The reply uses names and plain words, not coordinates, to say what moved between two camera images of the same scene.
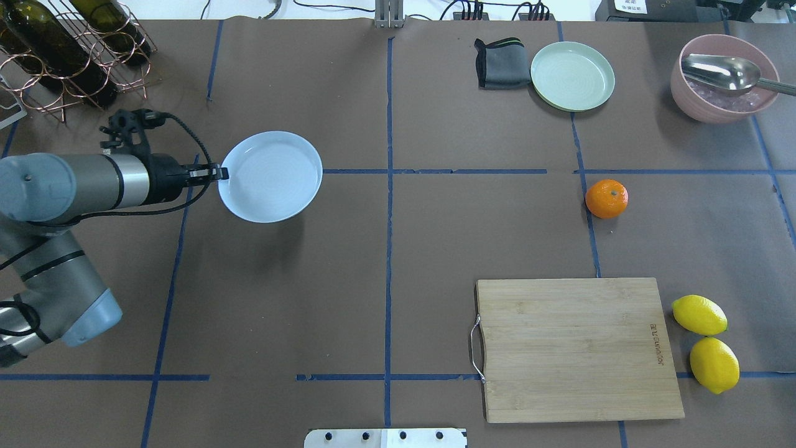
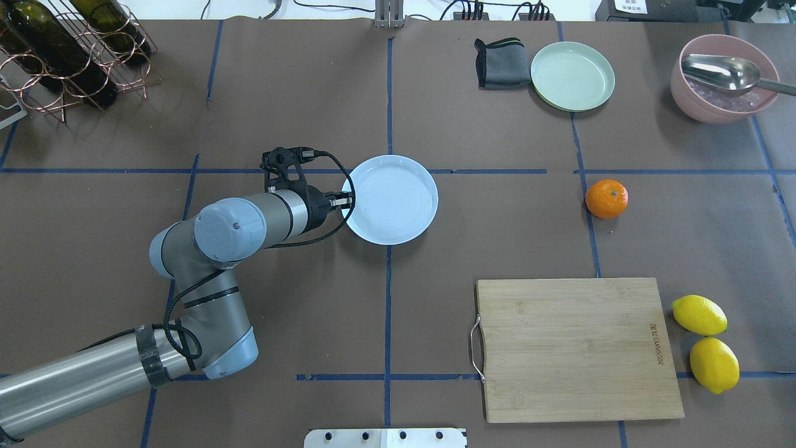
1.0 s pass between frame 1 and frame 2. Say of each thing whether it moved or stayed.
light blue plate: moved
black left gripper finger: moved
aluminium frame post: stayed
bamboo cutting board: stayed
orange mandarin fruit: stayed
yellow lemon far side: stayed
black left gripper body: moved
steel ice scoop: stayed
